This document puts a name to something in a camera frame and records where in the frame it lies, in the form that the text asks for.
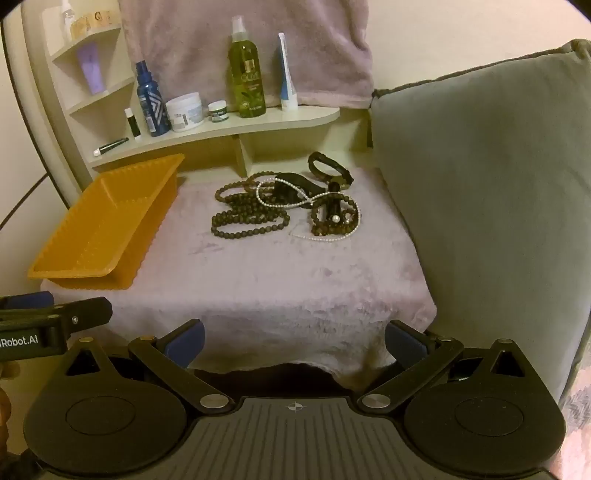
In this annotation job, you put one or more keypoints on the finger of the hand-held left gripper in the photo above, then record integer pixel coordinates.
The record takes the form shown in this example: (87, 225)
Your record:
(87, 316)
(27, 302)

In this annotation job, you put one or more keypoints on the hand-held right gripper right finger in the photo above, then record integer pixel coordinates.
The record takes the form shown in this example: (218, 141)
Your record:
(406, 346)

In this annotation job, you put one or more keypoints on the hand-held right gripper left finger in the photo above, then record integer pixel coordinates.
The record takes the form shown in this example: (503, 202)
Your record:
(184, 346)

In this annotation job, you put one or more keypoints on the orange plastic tray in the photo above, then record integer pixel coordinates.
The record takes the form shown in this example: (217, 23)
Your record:
(92, 230)

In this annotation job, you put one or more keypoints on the black fitness band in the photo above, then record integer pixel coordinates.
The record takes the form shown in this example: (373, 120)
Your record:
(295, 177)

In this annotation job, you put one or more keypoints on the person's left hand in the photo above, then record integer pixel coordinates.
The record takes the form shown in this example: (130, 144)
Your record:
(5, 371)

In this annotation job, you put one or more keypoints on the pink fleece blanket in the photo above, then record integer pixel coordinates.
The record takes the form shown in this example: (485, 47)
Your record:
(277, 286)

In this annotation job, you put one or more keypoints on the dark tube with white cap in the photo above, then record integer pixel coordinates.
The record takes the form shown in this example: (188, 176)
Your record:
(113, 146)

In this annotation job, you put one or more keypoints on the grey cushion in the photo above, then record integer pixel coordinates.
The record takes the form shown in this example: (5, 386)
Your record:
(485, 184)

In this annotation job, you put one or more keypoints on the pink floral cloth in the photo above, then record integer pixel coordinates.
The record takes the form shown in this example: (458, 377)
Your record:
(577, 415)

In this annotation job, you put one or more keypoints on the black and white lip balm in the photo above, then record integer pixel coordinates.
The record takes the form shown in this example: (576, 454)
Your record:
(134, 127)

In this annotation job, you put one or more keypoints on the blue spray bottle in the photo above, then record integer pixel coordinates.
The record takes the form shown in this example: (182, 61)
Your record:
(152, 110)

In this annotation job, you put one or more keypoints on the white cream jar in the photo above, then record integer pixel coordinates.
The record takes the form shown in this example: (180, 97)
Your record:
(184, 115)

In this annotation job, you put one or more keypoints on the small green jar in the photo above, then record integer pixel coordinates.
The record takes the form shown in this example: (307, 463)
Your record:
(218, 113)

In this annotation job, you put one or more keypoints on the lilac tube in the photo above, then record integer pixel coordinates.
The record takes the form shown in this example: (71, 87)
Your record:
(91, 69)

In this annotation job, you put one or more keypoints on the cream shelf unit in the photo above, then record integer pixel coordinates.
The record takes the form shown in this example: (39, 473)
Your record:
(277, 122)

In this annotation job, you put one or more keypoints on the green spray bottle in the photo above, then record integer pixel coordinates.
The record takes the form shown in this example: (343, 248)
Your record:
(247, 92)

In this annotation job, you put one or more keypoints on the blue and white tube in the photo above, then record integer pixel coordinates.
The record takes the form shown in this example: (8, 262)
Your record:
(288, 92)

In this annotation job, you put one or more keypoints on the clear small bottle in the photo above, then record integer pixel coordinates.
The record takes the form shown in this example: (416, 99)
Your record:
(68, 23)

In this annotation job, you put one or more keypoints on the pink hanging towel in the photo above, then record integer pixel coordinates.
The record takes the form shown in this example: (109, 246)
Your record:
(194, 46)

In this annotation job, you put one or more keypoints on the patterned beige box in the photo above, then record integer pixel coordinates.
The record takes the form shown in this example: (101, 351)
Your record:
(99, 21)

